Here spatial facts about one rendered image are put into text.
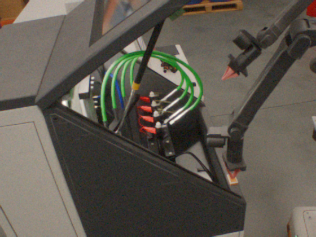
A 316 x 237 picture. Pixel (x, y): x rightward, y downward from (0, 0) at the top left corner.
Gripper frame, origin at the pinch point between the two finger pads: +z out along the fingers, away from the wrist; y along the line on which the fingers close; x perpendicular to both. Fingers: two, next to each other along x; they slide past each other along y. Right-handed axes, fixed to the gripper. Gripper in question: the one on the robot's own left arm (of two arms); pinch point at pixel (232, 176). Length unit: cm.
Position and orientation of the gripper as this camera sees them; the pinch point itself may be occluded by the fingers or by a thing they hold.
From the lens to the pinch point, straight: 135.7
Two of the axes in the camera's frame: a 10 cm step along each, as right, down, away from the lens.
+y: 1.3, 5.5, -8.3
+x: 9.9, -1.4, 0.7
